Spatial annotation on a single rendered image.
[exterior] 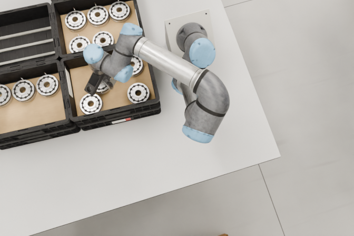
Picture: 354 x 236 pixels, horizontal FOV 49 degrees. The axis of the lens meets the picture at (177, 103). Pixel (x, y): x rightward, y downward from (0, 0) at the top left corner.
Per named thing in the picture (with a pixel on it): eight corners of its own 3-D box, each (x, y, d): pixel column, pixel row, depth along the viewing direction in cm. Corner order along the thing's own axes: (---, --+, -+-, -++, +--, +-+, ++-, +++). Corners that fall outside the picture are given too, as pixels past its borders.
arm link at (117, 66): (131, 60, 142) (106, 47, 144) (121, 87, 146) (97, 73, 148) (140, 57, 149) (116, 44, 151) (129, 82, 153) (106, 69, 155)
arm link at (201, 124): (204, 61, 182) (230, 117, 133) (190, 88, 187) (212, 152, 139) (180, 52, 178) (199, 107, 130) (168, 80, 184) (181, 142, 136)
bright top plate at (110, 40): (111, 29, 187) (110, 28, 187) (115, 48, 185) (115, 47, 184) (90, 34, 187) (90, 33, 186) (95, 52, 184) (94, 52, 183)
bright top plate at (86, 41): (89, 35, 187) (89, 34, 186) (91, 53, 184) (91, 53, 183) (68, 38, 186) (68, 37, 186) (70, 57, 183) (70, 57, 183)
